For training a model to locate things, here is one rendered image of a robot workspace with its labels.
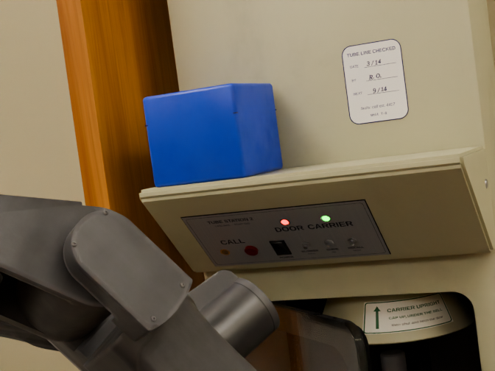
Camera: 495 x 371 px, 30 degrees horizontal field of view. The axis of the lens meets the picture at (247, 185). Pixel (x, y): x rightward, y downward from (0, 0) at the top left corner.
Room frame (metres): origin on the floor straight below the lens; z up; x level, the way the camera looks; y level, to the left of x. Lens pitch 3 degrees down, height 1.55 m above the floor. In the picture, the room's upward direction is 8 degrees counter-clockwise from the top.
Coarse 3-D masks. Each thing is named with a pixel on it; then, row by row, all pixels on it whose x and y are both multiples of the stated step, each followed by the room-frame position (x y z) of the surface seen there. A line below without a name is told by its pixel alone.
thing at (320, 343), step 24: (288, 312) 0.82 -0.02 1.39; (312, 312) 0.79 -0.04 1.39; (288, 336) 0.83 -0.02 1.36; (312, 336) 0.79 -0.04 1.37; (336, 336) 0.75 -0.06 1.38; (360, 336) 0.73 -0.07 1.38; (264, 360) 0.88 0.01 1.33; (288, 360) 0.83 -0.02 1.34; (312, 360) 0.79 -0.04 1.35; (336, 360) 0.75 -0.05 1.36; (360, 360) 0.72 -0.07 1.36
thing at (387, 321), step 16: (336, 304) 1.00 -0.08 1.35; (352, 304) 0.98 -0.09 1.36; (368, 304) 0.97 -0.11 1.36; (384, 304) 0.96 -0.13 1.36; (400, 304) 0.96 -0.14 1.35; (416, 304) 0.96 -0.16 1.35; (432, 304) 0.96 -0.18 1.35; (448, 304) 0.97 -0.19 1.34; (464, 304) 0.99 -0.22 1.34; (352, 320) 0.97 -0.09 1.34; (368, 320) 0.96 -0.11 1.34; (384, 320) 0.95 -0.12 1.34; (400, 320) 0.95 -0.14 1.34; (416, 320) 0.95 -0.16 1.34; (432, 320) 0.95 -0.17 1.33; (448, 320) 0.96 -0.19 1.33; (464, 320) 0.97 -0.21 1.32; (368, 336) 0.95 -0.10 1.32; (384, 336) 0.95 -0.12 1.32; (400, 336) 0.94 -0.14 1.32; (416, 336) 0.94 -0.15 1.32; (432, 336) 0.94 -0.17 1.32
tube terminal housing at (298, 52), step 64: (192, 0) 1.00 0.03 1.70; (256, 0) 0.97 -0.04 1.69; (320, 0) 0.94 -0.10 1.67; (384, 0) 0.91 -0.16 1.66; (448, 0) 0.89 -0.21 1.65; (192, 64) 1.00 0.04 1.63; (256, 64) 0.97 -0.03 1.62; (320, 64) 0.94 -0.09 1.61; (448, 64) 0.89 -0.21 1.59; (320, 128) 0.95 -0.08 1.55; (384, 128) 0.92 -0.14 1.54; (448, 128) 0.89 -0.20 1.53; (448, 256) 0.90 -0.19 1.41
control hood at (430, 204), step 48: (144, 192) 0.91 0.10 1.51; (192, 192) 0.88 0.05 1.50; (240, 192) 0.87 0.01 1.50; (288, 192) 0.85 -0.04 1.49; (336, 192) 0.84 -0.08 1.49; (384, 192) 0.82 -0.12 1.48; (432, 192) 0.81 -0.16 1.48; (480, 192) 0.83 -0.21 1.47; (192, 240) 0.94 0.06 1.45; (432, 240) 0.86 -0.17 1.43; (480, 240) 0.85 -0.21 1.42
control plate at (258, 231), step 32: (192, 224) 0.92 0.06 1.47; (224, 224) 0.91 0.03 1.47; (256, 224) 0.90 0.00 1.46; (320, 224) 0.88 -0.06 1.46; (352, 224) 0.87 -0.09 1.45; (224, 256) 0.95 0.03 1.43; (256, 256) 0.94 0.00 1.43; (288, 256) 0.93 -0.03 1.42; (320, 256) 0.92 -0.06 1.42; (352, 256) 0.91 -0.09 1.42
